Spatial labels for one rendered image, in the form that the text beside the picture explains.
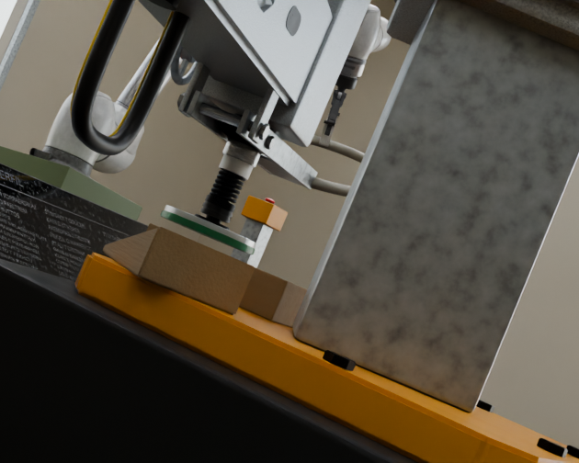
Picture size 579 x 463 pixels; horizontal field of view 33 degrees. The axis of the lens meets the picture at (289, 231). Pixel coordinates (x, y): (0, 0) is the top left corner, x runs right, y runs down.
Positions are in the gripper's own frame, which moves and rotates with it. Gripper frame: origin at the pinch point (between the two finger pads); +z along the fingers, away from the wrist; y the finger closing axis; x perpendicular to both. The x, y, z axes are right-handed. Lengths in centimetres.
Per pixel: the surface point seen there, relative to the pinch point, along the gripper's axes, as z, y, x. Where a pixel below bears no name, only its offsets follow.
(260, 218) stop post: 47, -47, -14
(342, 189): 1.5, 45.5, 8.2
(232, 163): -9, 90, -18
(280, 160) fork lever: -10, 79, -8
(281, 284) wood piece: -26, 188, 0
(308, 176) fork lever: -1, 52, -1
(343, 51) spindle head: -37, 74, -2
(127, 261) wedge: -31, 208, -15
